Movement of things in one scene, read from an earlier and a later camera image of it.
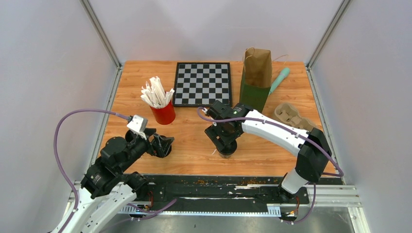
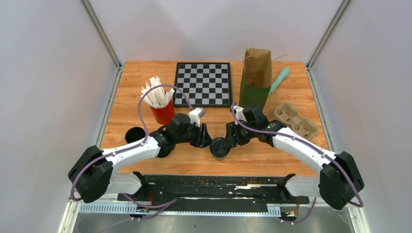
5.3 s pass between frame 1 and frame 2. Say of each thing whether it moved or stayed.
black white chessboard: stayed
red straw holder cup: stayed
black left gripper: moved
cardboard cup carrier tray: stayed
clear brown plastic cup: moved
